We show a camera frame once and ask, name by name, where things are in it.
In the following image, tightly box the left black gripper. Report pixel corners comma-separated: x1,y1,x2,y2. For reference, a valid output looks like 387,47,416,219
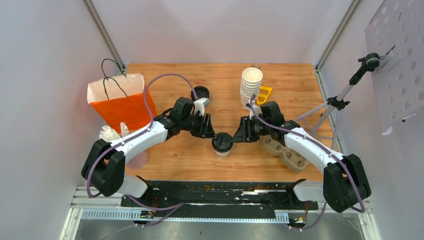
181,112,218,140

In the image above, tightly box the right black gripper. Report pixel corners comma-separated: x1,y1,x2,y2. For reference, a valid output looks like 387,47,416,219
230,116,271,143

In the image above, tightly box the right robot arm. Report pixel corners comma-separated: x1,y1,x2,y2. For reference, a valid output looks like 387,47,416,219
231,101,372,213

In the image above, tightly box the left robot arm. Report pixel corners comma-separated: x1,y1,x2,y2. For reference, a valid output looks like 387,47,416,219
81,97,216,207

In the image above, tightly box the orange paper takeout bag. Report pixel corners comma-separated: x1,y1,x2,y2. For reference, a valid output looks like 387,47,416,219
86,73,157,134

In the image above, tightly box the stack of black lids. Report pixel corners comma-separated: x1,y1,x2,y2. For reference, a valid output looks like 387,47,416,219
190,85,210,102

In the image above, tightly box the yellow plastic holder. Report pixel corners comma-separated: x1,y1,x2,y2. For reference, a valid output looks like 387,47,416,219
256,86,273,106

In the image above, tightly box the brown pulp cup carrier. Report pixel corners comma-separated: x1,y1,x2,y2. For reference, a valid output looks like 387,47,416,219
261,135,310,172

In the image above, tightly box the stack of white paper cups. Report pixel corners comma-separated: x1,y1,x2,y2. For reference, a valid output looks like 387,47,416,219
240,67,263,109

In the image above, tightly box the grey tripod stand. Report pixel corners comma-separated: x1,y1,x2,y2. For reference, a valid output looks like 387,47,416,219
295,53,391,145

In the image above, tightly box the pink cup with packets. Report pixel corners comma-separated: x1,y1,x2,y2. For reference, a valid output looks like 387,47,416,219
99,122,148,170

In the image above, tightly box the white perforated panel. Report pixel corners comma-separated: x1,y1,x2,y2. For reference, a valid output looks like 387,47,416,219
364,0,424,135

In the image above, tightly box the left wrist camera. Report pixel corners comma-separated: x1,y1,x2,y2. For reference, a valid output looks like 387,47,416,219
193,97,211,116

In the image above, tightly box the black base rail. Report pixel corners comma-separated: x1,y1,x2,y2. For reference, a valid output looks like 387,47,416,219
71,181,321,224

